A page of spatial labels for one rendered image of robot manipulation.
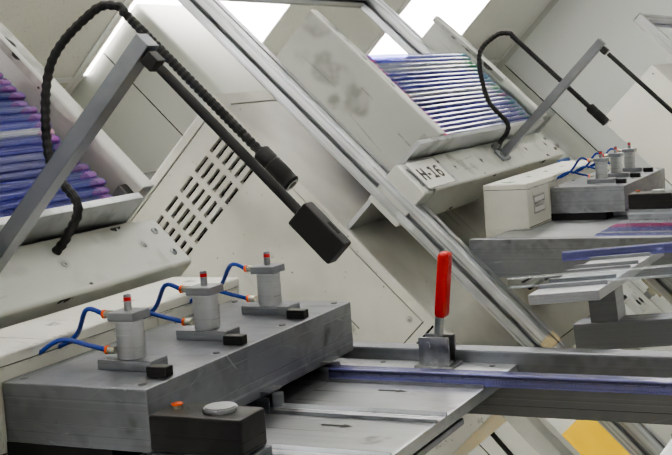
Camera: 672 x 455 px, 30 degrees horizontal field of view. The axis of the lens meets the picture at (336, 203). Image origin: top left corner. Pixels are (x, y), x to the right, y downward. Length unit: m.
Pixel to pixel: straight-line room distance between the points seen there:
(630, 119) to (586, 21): 3.29
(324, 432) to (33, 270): 0.35
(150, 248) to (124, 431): 0.43
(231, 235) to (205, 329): 1.12
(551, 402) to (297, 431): 0.28
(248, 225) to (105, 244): 0.89
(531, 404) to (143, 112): 3.50
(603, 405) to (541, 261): 0.82
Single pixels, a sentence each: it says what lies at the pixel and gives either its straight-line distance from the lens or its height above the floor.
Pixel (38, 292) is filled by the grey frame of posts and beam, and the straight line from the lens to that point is 1.18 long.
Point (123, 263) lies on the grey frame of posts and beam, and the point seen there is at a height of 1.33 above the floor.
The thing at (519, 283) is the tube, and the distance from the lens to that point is 1.29.
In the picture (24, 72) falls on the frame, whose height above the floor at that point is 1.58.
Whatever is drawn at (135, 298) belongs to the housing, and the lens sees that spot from 1.20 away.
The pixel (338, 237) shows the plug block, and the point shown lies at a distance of 0.92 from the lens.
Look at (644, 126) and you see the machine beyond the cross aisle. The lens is 5.54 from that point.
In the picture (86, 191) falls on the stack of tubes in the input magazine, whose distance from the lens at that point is 1.30.
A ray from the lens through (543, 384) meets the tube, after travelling 1.08.
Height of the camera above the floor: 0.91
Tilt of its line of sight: 14 degrees up
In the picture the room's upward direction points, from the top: 45 degrees counter-clockwise
